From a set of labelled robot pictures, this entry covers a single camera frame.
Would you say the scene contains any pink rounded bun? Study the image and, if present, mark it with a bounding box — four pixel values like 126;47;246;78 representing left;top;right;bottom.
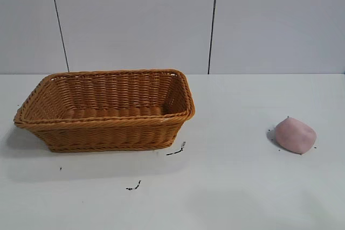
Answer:
274;117;317;155

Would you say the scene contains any brown woven wicker basket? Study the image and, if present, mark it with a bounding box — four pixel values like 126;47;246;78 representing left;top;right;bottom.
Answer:
13;68;196;153

